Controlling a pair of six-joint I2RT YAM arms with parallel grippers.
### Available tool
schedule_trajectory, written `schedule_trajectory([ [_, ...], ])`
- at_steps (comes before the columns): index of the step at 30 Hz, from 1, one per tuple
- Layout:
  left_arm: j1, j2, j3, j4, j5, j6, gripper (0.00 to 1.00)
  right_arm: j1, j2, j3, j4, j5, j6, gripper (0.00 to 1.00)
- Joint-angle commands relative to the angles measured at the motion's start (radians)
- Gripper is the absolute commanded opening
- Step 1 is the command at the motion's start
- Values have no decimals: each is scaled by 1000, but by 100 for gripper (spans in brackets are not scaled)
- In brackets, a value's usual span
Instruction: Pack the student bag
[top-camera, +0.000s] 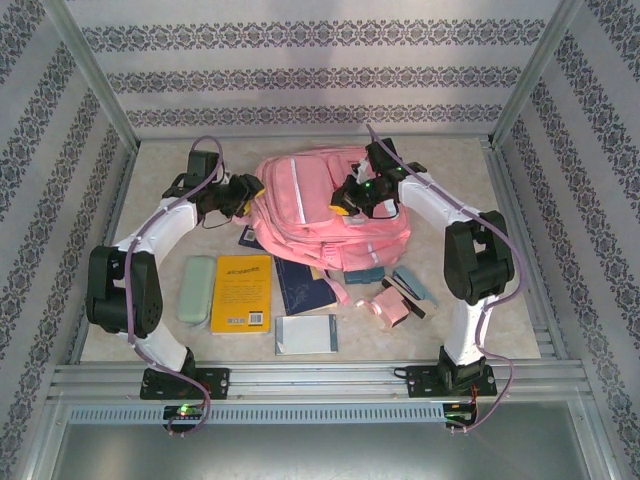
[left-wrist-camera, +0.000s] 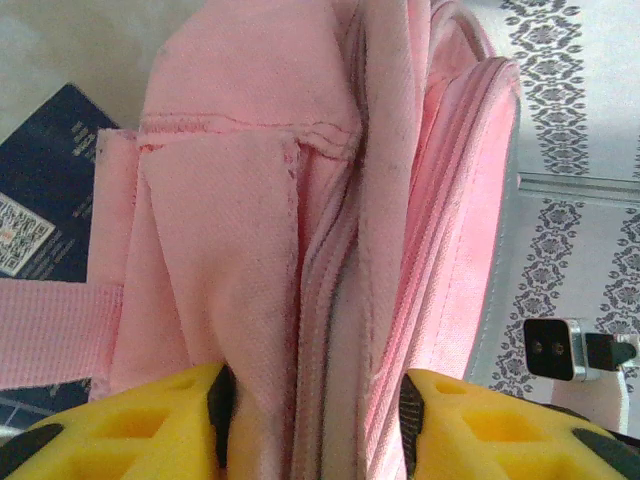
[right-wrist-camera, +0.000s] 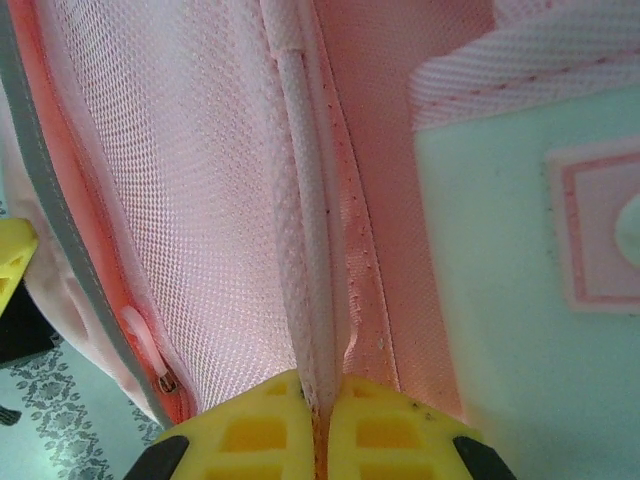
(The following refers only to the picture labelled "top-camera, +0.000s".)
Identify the white notebook grey-blue spine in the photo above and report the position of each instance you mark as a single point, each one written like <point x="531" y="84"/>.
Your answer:
<point x="305" y="335"/>

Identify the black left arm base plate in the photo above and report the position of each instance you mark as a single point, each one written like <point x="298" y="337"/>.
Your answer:
<point x="215" y="382"/>

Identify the pale green pencil case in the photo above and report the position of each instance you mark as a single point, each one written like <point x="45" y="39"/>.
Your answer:
<point x="196" y="290"/>

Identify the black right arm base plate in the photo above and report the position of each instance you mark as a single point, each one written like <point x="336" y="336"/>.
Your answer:
<point x="420" y="382"/>

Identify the aluminium mounting rail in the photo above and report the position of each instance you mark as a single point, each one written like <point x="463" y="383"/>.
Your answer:
<point x="310" y="380"/>

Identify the aluminium side rail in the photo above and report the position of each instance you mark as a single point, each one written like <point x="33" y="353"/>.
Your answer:
<point x="124" y="180"/>
<point x="512" y="210"/>

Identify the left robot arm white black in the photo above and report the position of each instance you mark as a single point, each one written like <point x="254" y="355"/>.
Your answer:
<point x="150" y="235"/>

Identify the grey metal sheet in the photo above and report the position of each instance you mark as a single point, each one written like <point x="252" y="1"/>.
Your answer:
<point x="320" y="455"/>

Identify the grey-blue stapler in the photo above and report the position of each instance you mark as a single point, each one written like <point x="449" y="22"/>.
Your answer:
<point x="417" y="287"/>

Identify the pink plastic box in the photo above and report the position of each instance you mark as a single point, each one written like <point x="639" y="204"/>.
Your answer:
<point x="392" y="307"/>

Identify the aluminium frame post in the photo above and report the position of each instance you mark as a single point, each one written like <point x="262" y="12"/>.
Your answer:
<point x="90" y="75"/>
<point x="537" y="75"/>

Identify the pink school backpack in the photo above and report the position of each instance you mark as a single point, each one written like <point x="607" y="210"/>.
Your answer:
<point x="280" y="200"/>

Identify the yellow paperback book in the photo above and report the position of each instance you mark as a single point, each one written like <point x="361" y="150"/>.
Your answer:
<point x="240" y="295"/>

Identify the black narrow bar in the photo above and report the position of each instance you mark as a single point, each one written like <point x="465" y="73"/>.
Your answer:
<point x="410" y="300"/>

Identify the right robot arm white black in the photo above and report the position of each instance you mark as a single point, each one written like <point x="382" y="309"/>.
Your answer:
<point x="477" y="260"/>

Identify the dark blue flower-drawing book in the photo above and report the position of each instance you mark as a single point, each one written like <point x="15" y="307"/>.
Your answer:
<point x="300" y="290"/>

